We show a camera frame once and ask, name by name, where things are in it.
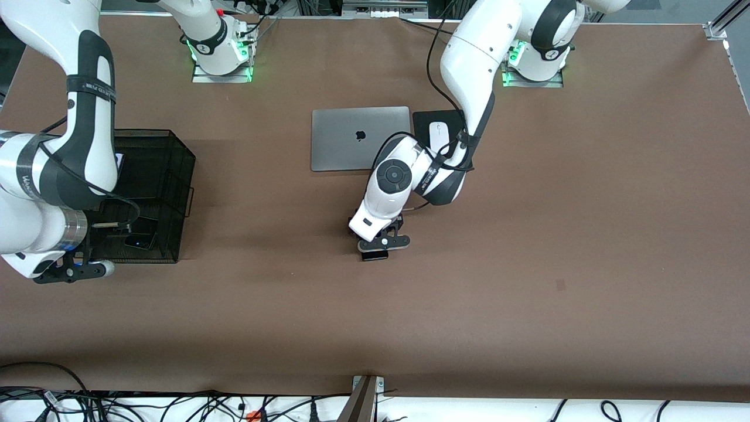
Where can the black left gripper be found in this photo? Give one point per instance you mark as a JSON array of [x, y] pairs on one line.
[[374, 255]]

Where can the black flip phone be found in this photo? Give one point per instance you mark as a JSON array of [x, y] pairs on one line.
[[143, 234]]

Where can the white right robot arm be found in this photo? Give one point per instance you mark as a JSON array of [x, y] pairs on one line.
[[91, 135]]

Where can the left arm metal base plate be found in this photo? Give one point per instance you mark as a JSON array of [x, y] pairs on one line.
[[556, 83]]

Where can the silver closed laptop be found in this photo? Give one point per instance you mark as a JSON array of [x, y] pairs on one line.
[[328, 135]]

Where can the aluminium profile post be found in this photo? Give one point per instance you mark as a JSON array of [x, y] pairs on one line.
[[719, 26]]

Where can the white computer mouse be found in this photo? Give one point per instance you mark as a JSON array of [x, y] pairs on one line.
[[438, 133]]

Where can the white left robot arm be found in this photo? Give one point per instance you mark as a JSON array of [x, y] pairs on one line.
[[480, 58]]

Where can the metal camera mount pole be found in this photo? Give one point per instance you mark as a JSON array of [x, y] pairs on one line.
[[360, 404]]

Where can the white flip phone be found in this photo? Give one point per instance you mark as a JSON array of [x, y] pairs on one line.
[[120, 164]]

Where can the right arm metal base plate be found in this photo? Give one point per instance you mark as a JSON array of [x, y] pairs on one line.
[[202, 78]]

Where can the black mouse pad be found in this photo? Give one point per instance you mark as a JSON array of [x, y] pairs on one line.
[[422, 120]]

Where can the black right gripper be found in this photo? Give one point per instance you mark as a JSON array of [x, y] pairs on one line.
[[95, 239]]

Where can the black slab phone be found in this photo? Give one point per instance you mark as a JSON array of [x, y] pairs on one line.
[[375, 255]]

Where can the orange connector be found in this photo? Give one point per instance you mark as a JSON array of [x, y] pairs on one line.
[[253, 416]]

